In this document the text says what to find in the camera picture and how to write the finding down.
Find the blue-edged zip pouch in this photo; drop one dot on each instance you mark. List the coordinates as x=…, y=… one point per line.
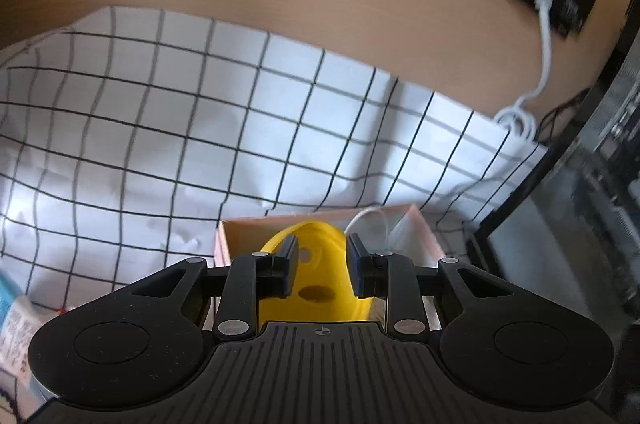
x=7, y=296

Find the pink cartoon tissue packet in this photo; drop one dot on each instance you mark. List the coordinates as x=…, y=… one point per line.
x=20, y=336

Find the pink cardboard box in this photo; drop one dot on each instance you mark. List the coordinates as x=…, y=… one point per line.
x=235, y=234

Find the glass-sided computer case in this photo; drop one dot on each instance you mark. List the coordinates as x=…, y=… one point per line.
x=580, y=204

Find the small white plastic bag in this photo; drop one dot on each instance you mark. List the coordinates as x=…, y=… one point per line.
x=410, y=236

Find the black-checked white tablecloth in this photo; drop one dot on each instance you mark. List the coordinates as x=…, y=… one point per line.
x=175, y=129

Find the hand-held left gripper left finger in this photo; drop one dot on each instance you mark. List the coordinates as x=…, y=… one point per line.
x=290, y=266

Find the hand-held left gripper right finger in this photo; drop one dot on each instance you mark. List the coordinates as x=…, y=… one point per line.
x=356, y=271

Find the yellow silicone bowl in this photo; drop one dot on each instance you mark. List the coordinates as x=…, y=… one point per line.
x=322, y=254

